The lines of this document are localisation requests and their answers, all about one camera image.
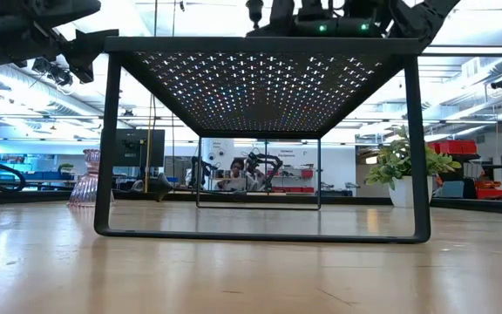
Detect person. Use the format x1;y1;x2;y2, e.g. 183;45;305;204
216;157;259;192

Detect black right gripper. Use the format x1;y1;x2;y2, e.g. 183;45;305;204
247;0;394;38

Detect yellow hanging cable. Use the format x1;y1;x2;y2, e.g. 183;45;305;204
143;93;158;194

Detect pink ribbed glass candle holder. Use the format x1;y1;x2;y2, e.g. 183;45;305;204
66;148;116;208

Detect green plant in white pot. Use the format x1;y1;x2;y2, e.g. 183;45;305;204
363;125;464;209

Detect black tall candlestick holder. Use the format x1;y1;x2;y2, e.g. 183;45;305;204
246;0;265;30

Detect black ceiling camera rig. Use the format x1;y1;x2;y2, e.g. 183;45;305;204
31;55;75;87

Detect red storage bins on shelf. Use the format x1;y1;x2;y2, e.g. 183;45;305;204
427;139;478;156

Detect black computer monitor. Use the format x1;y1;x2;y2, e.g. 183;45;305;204
115;128;166;168

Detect red storage bin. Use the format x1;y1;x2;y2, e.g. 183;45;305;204
475;180;502;201

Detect red bins wall rack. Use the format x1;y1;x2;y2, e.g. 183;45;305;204
272;168;315;194

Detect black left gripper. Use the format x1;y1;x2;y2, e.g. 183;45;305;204
0;0;119;85

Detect black cable loop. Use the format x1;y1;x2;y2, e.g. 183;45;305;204
0;156;28;194

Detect black perforated metal riser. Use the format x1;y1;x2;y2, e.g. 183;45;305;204
93;36;432;244

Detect black aluminium table frame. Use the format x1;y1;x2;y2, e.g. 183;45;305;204
0;188;502;217

